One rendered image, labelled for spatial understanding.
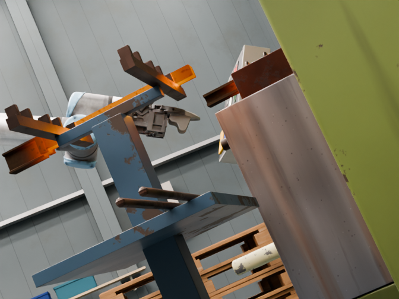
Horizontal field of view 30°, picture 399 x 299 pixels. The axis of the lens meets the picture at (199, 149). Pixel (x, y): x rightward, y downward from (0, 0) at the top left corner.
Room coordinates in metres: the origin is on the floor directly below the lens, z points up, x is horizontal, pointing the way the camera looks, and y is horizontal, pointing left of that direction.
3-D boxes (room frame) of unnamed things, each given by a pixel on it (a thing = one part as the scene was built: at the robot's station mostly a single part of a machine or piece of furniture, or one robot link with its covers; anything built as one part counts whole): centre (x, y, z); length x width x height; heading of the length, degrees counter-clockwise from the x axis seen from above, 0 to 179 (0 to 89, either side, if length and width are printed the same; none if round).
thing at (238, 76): (1.52, -0.19, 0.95); 0.12 x 0.09 x 0.07; 76
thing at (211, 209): (1.27, 0.12, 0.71); 0.40 x 0.30 x 0.02; 170
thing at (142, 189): (1.14, 0.05, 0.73); 0.60 x 0.04 x 0.01; 171
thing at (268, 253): (2.07, -0.17, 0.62); 0.44 x 0.05 x 0.05; 76
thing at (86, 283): (10.70, 2.43, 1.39); 0.59 x 0.44 x 0.23; 102
